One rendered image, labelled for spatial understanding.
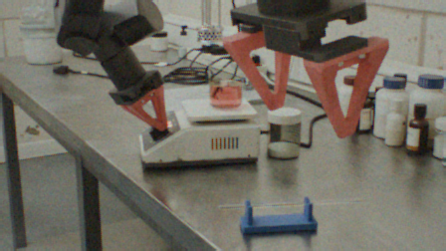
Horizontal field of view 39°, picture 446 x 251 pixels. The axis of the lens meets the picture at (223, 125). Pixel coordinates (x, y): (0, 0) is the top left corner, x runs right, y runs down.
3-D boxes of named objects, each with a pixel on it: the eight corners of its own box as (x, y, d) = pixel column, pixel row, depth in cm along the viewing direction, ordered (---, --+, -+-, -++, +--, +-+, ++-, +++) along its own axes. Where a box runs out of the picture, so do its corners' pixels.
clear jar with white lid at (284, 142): (285, 162, 110) (286, 118, 108) (259, 154, 114) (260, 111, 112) (307, 154, 114) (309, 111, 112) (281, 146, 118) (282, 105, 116)
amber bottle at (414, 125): (421, 148, 117) (425, 102, 115) (430, 154, 114) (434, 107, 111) (402, 148, 117) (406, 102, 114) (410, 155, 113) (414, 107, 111)
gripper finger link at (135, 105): (167, 117, 114) (139, 73, 111) (185, 118, 108) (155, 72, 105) (138, 139, 111) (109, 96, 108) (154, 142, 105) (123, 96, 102)
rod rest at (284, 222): (243, 234, 83) (243, 208, 82) (239, 223, 86) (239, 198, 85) (318, 230, 84) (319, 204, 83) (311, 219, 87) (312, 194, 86)
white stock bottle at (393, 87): (402, 141, 121) (407, 83, 118) (369, 137, 124) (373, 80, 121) (409, 133, 126) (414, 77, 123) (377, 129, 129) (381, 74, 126)
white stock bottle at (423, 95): (418, 135, 125) (424, 71, 121) (452, 143, 120) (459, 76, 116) (398, 142, 120) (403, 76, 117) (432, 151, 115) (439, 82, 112)
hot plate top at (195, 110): (187, 122, 105) (187, 117, 105) (180, 105, 117) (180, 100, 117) (258, 119, 107) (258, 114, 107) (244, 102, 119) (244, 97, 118)
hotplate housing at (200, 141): (142, 170, 106) (140, 124, 104) (139, 146, 118) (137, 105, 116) (273, 162, 109) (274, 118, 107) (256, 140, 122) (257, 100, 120)
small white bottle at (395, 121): (390, 147, 118) (393, 102, 115) (381, 142, 121) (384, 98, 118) (406, 145, 119) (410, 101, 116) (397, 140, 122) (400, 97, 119)
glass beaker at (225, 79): (203, 112, 109) (202, 63, 107) (212, 104, 115) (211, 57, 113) (243, 115, 108) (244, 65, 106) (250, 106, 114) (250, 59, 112)
